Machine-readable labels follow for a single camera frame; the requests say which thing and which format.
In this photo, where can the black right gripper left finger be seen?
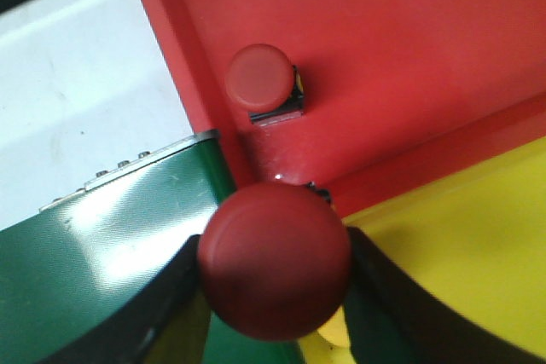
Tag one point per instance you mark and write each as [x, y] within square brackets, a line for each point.
[166, 322]

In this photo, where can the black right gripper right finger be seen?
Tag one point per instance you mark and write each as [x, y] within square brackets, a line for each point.
[390, 318]

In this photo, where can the red push button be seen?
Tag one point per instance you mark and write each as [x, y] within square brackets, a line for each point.
[274, 261]
[264, 83]

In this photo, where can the red push button bottom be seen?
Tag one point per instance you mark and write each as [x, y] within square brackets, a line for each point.
[264, 83]

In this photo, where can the green conveyor belt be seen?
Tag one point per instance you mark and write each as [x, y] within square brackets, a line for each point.
[66, 270]

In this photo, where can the yellow plastic tray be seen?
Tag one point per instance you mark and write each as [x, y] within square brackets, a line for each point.
[476, 241]

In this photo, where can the red plastic tray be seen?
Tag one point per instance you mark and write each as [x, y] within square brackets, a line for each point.
[398, 93]

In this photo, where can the aluminium conveyor side rail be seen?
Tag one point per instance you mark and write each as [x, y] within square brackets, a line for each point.
[126, 167]

